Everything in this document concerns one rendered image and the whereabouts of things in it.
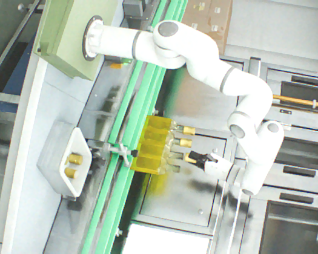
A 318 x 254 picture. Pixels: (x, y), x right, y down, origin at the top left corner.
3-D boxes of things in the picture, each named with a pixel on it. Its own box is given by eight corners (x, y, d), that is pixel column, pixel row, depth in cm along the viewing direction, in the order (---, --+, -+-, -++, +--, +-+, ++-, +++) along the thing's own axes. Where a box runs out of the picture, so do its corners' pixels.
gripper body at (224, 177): (235, 172, 161) (209, 161, 164) (237, 159, 152) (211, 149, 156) (228, 188, 157) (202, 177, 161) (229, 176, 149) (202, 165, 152)
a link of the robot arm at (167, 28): (218, 98, 121) (218, 69, 106) (152, 62, 129) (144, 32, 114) (234, 75, 123) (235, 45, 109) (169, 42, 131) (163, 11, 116)
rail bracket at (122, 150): (109, 164, 157) (140, 171, 154) (99, 142, 142) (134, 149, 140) (111, 158, 158) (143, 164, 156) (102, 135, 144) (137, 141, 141)
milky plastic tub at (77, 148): (57, 193, 144) (79, 199, 142) (36, 166, 125) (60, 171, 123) (72, 152, 153) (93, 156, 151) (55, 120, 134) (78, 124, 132)
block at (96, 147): (91, 159, 156) (108, 162, 155) (85, 147, 148) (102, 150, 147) (93, 151, 158) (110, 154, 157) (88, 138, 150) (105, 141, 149)
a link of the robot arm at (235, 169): (239, 174, 160) (233, 172, 161) (241, 163, 153) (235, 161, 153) (232, 190, 157) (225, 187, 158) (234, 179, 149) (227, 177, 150)
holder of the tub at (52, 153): (60, 198, 149) (79, 203, 147) (36, 164, 125) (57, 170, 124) (74, 158, 157) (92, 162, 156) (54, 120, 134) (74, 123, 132)
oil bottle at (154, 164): (112, 166, 164) (166, 176, 160) (110, 159, 159) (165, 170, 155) (117, 154, 167) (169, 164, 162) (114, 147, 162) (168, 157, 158)
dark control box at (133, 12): (123, 16, 183) (141, 17, 182) (121, 3, 176) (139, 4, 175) (129, 4, 187) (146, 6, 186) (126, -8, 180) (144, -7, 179)
